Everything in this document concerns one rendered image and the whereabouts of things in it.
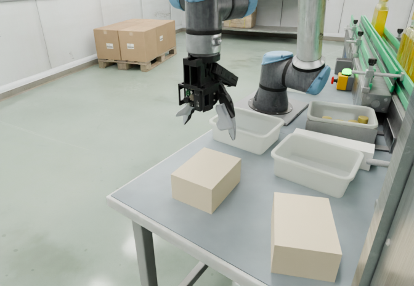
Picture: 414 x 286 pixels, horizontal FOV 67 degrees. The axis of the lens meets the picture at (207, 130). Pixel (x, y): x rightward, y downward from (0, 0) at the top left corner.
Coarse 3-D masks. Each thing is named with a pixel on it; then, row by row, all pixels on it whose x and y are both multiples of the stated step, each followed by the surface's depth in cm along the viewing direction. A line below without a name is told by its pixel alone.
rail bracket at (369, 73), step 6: (372, 60) 108; (372, 66) 110; (354, 72) 113; (360, 72) 112; (366, 72) 111; (372, 72) 110; (402, 72) 108; (366, 78) 112; (402, 78) 108; (366, 84) 113; (366, 90) 113
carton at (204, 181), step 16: (192, 160) 84; (208, 160) 84; (224, 160) 84; (240, 160) 85; (176, 176) 78; (192, 176) 78; (208, 176) 78; (224, 176) 78; (176, 192) 80; (192, 192) 77; (208, 192) 74; (224, 192) 80; (208, 208) 76
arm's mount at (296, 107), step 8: (248, 96) 142; (240, 104) 133; (248, 104) 133; (288, 104) 135; (296, 104) 136; (304, 104) 136; (264, 112) 127; (272, 112) 127; (280, 112) 127; (288, 112) 128; (296, 112) 129; (288, 120) 122
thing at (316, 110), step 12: (312, 108) 119; (324, 108) 118; (336, 108) 117; (348, 108) 115; (360, 108) 114; (372, 108) 112; (312, 120) 107; (324, 120) 104; (336, 120) 103; (372, 120) 105
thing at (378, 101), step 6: (366, 96) 114; (372, 96) 114; (378, 96) 113; (384, 96) 112; (390, 96) 112; (360, 102) 117; (366, 102) 115; (372, 102) 114; (378, 102) 113; (384, 102) 113; (378, 108) 115; (384, 108) 114
